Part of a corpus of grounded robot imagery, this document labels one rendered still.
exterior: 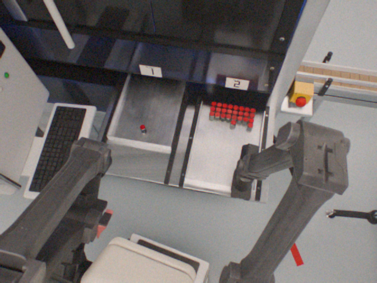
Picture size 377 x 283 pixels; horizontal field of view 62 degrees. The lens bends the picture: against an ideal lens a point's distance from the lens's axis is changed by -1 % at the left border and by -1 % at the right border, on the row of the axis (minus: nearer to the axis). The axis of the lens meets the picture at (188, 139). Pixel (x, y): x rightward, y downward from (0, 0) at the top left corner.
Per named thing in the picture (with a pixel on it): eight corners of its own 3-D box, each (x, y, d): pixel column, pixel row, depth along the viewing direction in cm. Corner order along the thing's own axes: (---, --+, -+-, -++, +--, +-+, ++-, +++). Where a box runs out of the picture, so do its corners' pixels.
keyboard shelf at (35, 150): (40, 103, 148) (37, 100, 146) (97, 108, 146) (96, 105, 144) (6, 196, 129) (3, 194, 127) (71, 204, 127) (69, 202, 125)
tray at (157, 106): (130, 72, 142) (129, 67, 139) (188, 80, 139) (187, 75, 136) (108, 139, 128) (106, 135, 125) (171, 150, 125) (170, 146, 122)
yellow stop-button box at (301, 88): (290, 87, 127) (295, 76, 121) (308, 90, 126) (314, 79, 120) (289, 103, 124) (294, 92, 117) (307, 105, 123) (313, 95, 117)
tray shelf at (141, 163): (121, 73, 144) (120, 70, 142) (276, 96, 137) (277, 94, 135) (87, 170, 124) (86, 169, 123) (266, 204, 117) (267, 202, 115)
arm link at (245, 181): (236, 178, 96) (255, 182, 95) (240, 158, 99) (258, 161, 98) (234, 185, 102) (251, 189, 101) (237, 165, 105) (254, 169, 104)
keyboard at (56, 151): (57, 106, 144) (55, 104, 142) (87, 109, 143) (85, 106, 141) (29, 191, 127) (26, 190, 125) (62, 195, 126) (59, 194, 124)
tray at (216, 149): (201, 104, 134) (202, 100, 131) (263, 115, 131) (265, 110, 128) (184, 181, 120) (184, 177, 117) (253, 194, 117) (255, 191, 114)
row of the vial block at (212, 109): (210, 111, 132) (210, 105, 128) (253, 118, 130) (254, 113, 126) (209, 115, 131) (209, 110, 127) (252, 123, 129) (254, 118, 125)
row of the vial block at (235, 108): (211, 106, 133) (211, 101, 129) (253, 114, 131) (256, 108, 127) (210, 111, 132) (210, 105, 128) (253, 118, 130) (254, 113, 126)
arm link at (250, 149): (238, 167, 91) (267, 175, 91) (245, 132, 95) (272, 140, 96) (228, 179, 101) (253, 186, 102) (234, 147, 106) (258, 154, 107)
